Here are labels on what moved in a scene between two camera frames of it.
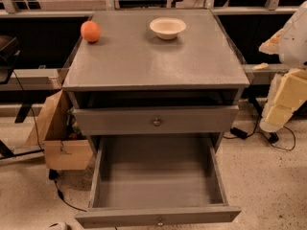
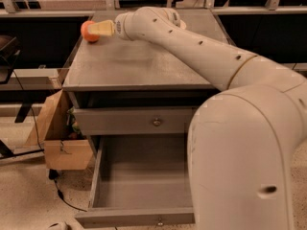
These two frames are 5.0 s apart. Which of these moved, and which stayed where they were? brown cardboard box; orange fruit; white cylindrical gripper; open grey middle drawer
Moved: white cylindrical gripper
Stayed: open grey middle drawer; brown cardboard box; orange fruit
